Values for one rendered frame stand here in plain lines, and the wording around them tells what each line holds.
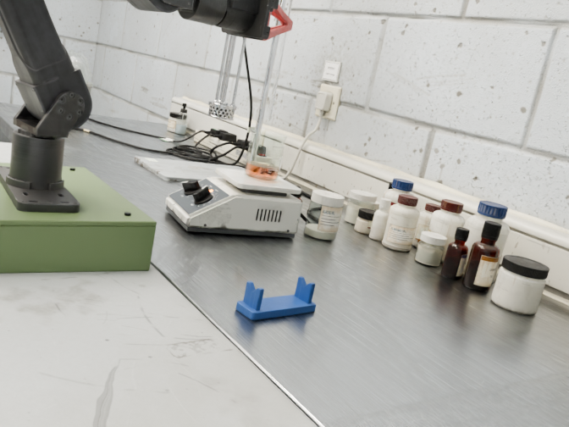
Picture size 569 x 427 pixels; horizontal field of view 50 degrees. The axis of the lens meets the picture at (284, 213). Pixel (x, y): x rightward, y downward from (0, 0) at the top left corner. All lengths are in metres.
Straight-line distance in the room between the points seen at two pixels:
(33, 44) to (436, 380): 0.59
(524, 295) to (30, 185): 0.70
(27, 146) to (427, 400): 0.55
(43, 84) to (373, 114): 0.89
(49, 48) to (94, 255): 0.25
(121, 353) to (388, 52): 1.08
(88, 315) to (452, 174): 0.86
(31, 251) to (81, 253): 0.06
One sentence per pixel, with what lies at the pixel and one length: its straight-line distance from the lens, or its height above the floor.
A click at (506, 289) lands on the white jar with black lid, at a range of 0.97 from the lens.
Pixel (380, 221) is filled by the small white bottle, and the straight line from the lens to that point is 1.17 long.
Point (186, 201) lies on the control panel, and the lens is 1.02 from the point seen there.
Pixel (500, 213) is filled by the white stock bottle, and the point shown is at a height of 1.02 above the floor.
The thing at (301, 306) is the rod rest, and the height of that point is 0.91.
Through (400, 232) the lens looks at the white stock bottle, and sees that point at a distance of 1.13.
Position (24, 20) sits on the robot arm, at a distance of 0.80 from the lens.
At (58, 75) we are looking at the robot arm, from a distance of 0.80.
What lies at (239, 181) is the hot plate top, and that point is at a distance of 0.99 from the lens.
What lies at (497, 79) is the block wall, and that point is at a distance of 1.27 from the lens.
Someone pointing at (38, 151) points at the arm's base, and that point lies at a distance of 0.81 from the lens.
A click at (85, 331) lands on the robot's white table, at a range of 0.62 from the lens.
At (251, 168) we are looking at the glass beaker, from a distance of 1.03.
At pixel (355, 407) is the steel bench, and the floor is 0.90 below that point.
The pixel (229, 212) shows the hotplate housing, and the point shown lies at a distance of 0.98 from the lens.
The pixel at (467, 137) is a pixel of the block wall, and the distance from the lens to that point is 1.29.
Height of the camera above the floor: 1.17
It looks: 13 degrees down
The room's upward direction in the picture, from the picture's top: 12 degrees clockwise
